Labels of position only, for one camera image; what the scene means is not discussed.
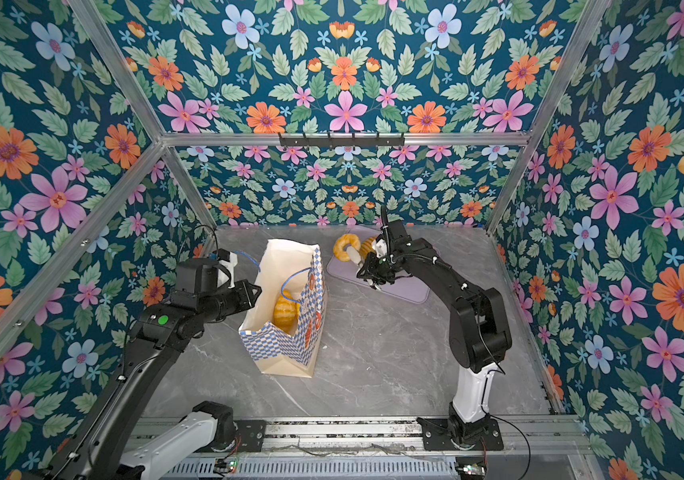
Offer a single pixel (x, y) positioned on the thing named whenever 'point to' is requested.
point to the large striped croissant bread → (286, 313)
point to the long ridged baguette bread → (366, 246)
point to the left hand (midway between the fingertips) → (264, 283)
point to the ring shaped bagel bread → (348, 238)
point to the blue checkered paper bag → (298, 268)
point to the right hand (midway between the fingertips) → (360, 272)
